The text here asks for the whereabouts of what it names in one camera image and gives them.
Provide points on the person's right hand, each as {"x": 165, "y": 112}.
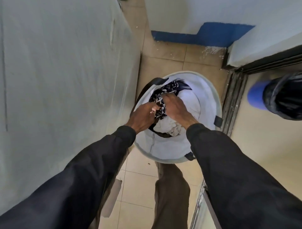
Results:
{"x": 178, "y": 109}

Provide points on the person's left hand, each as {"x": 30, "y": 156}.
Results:
{"x": 141, "y": 116}

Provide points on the person's right fingers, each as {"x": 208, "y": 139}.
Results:
{"x": 170, "y": 98}

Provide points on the person's left fingers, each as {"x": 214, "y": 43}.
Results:
{"x": 154, "y": 109}

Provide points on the black white patterned garment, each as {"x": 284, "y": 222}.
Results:
{"x": 170, "y": 87}

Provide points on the person's right forearm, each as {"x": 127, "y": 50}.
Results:
{"x": 236, "y": 179}

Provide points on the person's left forearm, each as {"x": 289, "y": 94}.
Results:
{"x": 77, "y": 179}

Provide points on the white cloth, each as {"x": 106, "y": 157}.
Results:
{"x": 190, "y": 100}

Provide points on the white laundry basket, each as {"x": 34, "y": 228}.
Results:
{"x": 208, "y": 99}

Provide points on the blue bin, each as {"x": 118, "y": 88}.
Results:
{"x": 256, "y": 95}

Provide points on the person's brown trousers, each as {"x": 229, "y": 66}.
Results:
{"x": 171, "y": 200}

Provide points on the black bin bag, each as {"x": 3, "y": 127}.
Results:
{"x": 284, "y": 96}

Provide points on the black door frame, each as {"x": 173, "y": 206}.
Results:
{"x": 236, "y": 94}

